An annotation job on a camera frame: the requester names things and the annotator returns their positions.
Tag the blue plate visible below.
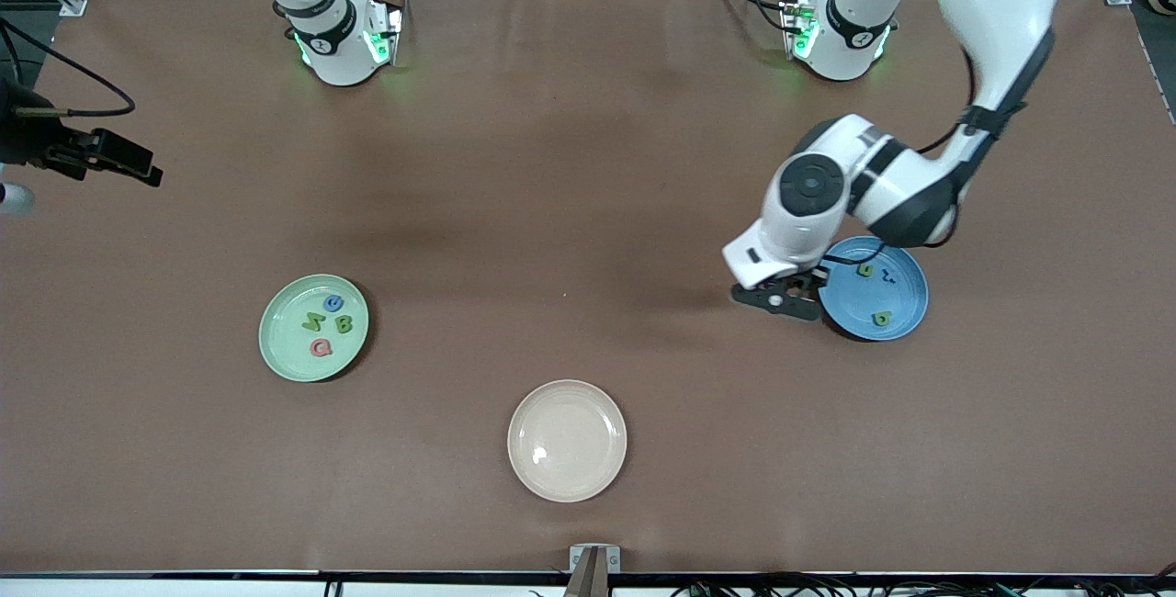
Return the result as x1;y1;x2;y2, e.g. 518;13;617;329
817;235;930;342

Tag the beige plate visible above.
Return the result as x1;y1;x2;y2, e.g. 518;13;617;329
507;379;628;503

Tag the green plate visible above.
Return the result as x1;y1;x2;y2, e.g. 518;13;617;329
258;274;370;384

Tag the brown table mat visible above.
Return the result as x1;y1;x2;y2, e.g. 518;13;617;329
0;0;1176;575

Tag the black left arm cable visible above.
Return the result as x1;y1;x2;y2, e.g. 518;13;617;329
822;106;975;265

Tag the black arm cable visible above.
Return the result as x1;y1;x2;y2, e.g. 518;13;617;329
0;18;139;118
822;106;975;265

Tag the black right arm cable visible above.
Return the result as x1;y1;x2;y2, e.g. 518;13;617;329
0;18;139;118

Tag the metal base bracket green light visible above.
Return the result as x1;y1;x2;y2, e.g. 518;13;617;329
363;2;407;67
779;0;820;61

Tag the black cable bundle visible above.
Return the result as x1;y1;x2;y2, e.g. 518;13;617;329
671;574;1176;597

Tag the metal camera bracket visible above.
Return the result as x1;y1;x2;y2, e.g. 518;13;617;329
569;544;622;597

